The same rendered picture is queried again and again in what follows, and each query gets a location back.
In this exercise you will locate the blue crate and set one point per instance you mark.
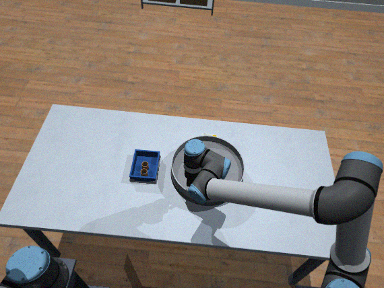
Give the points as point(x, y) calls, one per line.
point(135, 171)

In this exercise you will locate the grey turntable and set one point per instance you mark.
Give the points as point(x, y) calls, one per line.
point(235, 168)

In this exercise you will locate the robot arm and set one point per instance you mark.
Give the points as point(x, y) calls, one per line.
point(27, 267)
point(264, 196)

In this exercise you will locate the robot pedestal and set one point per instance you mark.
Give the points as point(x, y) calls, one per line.
point(67, 275)

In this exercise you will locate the white table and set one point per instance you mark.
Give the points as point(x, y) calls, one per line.
point(90, 180)

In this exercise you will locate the bronze bushing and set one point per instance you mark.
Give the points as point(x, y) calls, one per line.
point(144, 163)
point(144, 172)

